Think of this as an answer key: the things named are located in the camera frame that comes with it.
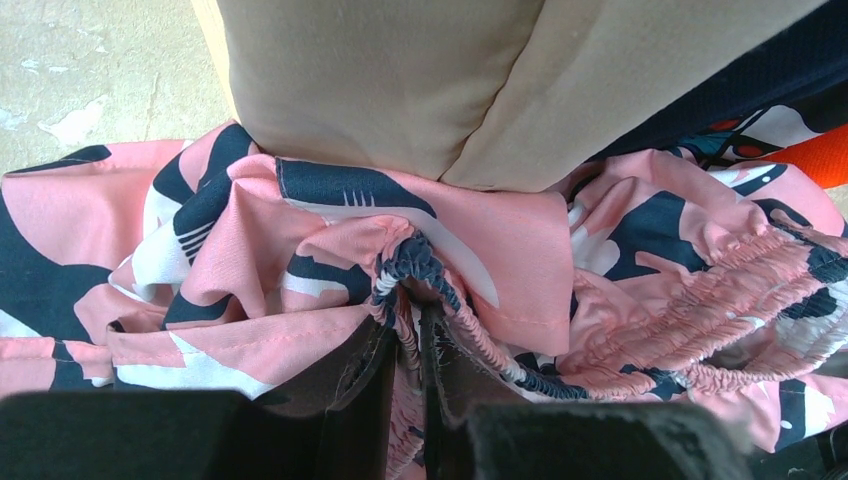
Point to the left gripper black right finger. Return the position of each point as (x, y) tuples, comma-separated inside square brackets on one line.
[(478, 428)]

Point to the beige shorts on hanger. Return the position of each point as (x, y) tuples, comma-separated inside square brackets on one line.
[(488, 95)]

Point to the patterned shorts on hanger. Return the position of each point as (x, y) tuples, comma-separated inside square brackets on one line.
[(765, 131)]

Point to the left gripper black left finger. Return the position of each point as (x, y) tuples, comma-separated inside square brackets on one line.
[(331, 421)]

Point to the navy shorts on hanger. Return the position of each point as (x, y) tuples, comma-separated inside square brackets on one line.
[(807, 58)]

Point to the pink shark print shorts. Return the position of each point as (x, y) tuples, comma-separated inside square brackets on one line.
[(175, 266)]

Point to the orange shorts on hanger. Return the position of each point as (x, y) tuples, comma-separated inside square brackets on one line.
[(823, 158)]

